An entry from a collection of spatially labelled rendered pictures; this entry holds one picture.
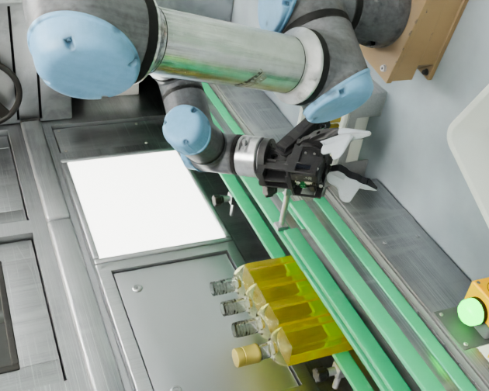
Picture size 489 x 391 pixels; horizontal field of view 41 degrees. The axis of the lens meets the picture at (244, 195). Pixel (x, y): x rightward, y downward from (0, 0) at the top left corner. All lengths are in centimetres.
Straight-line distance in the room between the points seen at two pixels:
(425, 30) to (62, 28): 65
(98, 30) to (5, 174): 119
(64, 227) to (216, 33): 88
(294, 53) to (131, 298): 72
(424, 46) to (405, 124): 20
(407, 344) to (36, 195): 105
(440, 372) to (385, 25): 57
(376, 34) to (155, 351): 74
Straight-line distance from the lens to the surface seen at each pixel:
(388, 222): 132
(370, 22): 115
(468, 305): 112
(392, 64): 120
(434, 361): 112
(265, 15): 111
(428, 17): 118
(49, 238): 165
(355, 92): 101
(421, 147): 131
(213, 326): 142
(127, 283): 150
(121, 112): 215
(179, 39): 84
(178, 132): 110
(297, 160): 113
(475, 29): 119
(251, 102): 183
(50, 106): 207
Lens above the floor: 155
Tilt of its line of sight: 22 degrees down
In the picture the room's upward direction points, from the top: 98 degrees counter-clockwise
